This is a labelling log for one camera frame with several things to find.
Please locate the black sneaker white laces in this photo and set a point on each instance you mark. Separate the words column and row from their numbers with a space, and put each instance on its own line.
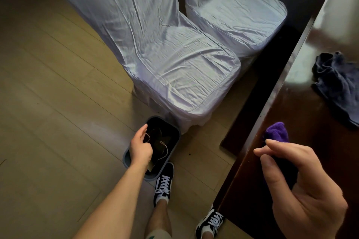
column 210, row 220
column 165, row 177

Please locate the person's left hand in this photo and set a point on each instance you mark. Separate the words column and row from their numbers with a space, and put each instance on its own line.
column 140, row 152

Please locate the person's left forearm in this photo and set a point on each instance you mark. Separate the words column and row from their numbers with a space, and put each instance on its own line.
column 117, row 205

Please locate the person's right hand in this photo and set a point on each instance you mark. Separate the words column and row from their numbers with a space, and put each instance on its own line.
column 308, row 205

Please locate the person's right thumb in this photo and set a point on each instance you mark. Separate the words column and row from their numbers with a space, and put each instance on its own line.
column 269, row 180

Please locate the person's right middle finger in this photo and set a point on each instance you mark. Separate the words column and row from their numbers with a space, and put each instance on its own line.
column 297, row 146

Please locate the chair with white fabric cover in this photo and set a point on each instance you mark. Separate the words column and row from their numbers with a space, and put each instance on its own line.
column 235, row 14
column 168, row 59

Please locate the white sock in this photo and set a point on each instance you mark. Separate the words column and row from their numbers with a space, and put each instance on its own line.
column 163, row 199
column 207, row 229

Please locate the person's leg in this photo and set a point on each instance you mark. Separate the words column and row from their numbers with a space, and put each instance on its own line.
column 207, row 236
column 159, row 217

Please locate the dark grey waste bin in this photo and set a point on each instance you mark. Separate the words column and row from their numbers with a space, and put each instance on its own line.
column 172, row 135

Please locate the person's left fingers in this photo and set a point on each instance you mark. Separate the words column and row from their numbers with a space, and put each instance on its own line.
column 141, row 131

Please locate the person's right leg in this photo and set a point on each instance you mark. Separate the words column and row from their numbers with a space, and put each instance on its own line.
column 207, row 236

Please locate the dark blue-grey cloth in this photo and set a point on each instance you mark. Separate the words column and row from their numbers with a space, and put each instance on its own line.
column 338, row 84

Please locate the purple microfibre cloth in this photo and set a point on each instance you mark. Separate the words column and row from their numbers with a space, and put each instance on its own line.
column 277, row 132

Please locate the light shorts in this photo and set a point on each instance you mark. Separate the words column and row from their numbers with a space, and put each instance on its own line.
column 157, row 235

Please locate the person's left leg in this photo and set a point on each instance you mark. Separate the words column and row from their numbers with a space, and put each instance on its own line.
column 159, row 217

